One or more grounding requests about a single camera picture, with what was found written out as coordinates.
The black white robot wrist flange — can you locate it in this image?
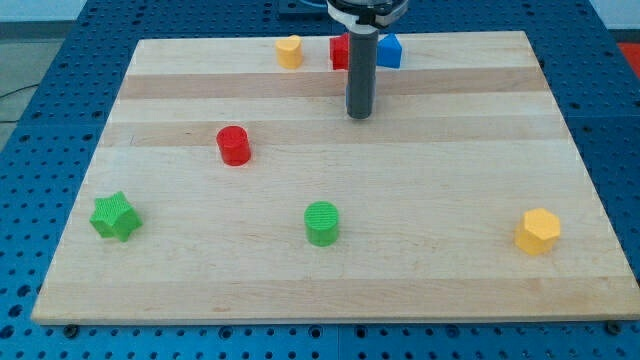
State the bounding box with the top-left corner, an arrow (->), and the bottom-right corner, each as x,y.
327,0 -> 409,28

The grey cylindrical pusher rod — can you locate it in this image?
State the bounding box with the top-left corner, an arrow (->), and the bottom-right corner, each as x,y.
346,26 -> 379,119

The red block behind rod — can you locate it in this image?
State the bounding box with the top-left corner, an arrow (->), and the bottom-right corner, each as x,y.
329,33 -> 349,70

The blue pentagon block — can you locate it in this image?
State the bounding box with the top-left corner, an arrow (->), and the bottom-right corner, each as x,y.
376,33 -> 403,69

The yellow heart block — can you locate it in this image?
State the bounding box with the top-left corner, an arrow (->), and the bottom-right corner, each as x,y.
275,35 -> 304,69

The red cylinder block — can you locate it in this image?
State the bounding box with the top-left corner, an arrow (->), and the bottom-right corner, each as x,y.
216,125 -> 251,166

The green cylinder block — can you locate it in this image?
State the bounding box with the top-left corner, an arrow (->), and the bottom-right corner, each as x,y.
304,201 -> 339,247

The wooden board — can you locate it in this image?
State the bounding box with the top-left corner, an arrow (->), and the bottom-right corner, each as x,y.
32,31 -> 639,325

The yellow hexagon block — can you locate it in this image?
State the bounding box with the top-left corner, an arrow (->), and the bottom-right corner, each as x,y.
514,208 -> 561,256

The green star block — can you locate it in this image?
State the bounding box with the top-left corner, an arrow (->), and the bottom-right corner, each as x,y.
90,191 -> 143,242

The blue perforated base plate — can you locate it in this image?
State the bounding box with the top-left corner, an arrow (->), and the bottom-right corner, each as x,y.
1,1 -> 639,359

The black cable on floor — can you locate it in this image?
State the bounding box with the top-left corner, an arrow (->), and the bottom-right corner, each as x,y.
0,83 -> 40,124

